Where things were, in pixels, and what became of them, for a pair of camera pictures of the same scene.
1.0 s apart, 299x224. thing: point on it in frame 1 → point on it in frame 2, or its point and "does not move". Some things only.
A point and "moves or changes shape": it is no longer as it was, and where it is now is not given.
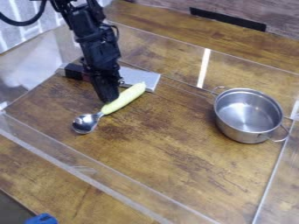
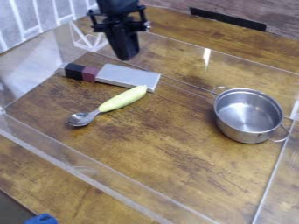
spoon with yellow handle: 84,122 moves or changes shape
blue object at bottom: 42,218 does not move
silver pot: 247,116 does not move
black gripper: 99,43 → 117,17
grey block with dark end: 132,76 does not move
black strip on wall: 243,24 does not move
